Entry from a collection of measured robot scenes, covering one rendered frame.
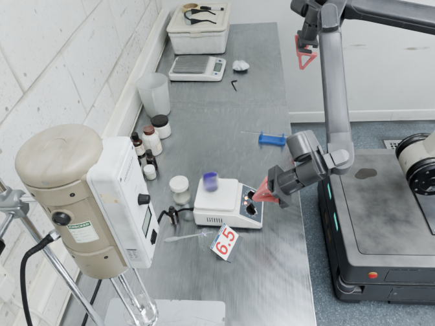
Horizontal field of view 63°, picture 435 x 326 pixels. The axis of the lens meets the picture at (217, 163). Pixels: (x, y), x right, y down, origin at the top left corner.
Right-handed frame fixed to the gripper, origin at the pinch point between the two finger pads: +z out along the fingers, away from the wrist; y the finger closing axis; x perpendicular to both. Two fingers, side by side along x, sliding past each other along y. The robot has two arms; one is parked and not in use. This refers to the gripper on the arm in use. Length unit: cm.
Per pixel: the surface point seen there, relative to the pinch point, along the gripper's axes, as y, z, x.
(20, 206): 37, 0, -48
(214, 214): 0.4, 13.9, -1.7
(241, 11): -150, 17, -8
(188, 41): -109, 35, -23
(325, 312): -13, 33, 88
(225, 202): -2.5, 10.2, -1.6
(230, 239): 4.9, 13.3, 5.4
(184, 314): 27.3, 20.7, 0.5
